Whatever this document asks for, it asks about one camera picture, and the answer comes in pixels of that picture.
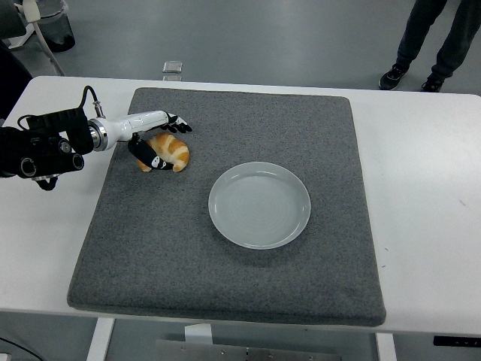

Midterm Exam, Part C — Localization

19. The grey felt mat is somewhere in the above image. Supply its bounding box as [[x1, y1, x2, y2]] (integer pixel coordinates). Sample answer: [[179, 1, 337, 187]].
[[66, 86, 388, 327]]

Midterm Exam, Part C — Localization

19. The white table leg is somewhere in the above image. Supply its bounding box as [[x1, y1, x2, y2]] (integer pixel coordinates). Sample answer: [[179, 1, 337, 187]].
[[375, 332, 397, 361], [86, 317, 116, 361]]

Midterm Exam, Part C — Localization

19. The black trash bin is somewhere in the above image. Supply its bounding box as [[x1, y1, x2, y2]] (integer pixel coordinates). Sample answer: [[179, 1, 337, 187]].
[[37, 0, 76, 53]]

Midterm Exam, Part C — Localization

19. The golden croissant bread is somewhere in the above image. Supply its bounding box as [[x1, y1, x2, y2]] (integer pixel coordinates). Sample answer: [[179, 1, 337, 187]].
[[135, 131, 190, 173]]

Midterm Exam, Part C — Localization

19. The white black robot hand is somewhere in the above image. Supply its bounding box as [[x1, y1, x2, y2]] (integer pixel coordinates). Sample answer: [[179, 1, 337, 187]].
[[104, 110, 193, 172]]

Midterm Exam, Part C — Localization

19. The round grey plate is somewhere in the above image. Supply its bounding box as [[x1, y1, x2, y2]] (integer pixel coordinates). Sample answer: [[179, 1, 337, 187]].
[[207, 161, 312, 250]]

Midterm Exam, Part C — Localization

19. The white chair base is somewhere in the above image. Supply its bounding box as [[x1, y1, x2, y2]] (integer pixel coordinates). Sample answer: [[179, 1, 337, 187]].
[[7, 0, 67, 76]]

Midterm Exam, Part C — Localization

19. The grey chair seat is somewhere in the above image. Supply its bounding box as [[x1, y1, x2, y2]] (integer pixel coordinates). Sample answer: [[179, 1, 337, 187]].
[[0, 0, 27, 41]]

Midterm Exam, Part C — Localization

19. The person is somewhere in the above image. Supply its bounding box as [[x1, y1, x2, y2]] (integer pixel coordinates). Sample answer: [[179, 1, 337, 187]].
[[378, 0, 481, 93]]

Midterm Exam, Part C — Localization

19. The grey metal plate with screws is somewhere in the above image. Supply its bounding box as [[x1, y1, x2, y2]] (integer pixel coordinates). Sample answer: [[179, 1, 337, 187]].
[[155, 339, 343, 361]]

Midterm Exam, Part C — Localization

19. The black table control panel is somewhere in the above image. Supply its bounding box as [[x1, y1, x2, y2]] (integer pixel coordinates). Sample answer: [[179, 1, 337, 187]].
[[432, 334, 481, 347]]

